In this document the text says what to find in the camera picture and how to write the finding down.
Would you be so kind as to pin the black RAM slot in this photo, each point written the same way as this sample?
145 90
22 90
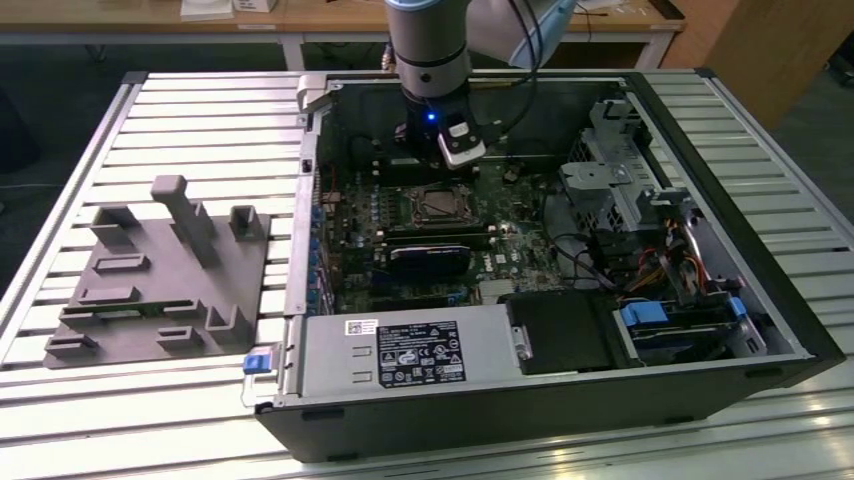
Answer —
437 240
437 231

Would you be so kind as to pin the black hard disk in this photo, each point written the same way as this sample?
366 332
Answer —
681 340

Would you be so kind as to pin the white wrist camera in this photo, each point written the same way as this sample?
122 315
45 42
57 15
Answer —
461 150

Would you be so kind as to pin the green motherboard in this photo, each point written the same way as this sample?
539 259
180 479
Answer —
528 250

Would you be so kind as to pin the black plastic shroud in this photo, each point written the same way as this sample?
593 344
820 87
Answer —
561 330

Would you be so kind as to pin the silver power supply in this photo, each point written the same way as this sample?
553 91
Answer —
334 360

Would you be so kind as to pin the wooden cabinet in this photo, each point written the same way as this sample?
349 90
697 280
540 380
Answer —
768 50

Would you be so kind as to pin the silver square CPU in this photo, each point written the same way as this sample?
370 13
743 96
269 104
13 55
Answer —
446 205

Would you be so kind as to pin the wooden desk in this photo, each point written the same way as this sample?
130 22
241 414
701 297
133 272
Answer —
321 15

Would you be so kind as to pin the green RAM stick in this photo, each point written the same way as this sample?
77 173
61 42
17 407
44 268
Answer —
121 311

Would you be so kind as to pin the blue disk carrier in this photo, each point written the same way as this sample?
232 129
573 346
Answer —
644 315

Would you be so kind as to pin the white box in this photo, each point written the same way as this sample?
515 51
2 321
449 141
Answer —
208 10
254 5

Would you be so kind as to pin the blue plastic clip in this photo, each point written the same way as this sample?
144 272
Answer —
737 307

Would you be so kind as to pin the grey parts rack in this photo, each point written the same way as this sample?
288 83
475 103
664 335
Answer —
168 280

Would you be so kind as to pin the black PC case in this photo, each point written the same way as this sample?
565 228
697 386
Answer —
535 425

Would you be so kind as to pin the black graphics card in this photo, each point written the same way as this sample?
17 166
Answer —
428 262

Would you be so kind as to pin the blue case latch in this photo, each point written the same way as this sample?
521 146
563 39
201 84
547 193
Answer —
260 364

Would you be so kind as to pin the grey metal drive cage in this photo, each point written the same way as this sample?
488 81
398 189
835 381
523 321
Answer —
601 175

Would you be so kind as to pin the small silver heatsink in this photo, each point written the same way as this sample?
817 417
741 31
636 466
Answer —
500 291

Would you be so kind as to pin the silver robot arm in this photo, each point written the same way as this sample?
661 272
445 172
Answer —
428 55

